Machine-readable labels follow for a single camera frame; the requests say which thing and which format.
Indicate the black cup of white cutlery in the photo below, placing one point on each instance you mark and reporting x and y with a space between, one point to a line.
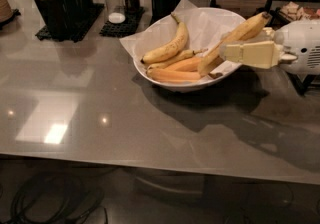
59 16

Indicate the top curved yellow banana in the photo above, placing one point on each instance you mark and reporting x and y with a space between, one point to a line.
170 49

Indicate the black rubber mat centre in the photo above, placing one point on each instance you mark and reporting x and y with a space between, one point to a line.
126 28

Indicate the black rubber mat left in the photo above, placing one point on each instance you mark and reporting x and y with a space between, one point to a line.
82 27

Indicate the orange banana in middle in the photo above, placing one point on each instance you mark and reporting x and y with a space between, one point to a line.
186 65

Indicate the stack of brown cups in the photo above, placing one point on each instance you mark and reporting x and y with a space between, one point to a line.
7 14

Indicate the white bowl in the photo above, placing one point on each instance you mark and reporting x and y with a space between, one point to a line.
181 84

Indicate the small middle yellow banana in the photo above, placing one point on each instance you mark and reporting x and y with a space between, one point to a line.
185 54

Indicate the long spotted yellow banana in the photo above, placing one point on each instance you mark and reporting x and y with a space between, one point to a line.
246 30

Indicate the bottom orange yellow banana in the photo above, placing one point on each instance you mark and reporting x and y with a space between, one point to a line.
171 76

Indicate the white paper liner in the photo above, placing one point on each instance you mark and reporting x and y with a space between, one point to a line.
203 28

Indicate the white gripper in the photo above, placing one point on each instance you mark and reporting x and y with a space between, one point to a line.
301 45

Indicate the black rubber mat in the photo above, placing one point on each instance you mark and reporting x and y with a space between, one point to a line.
82 27
126 28

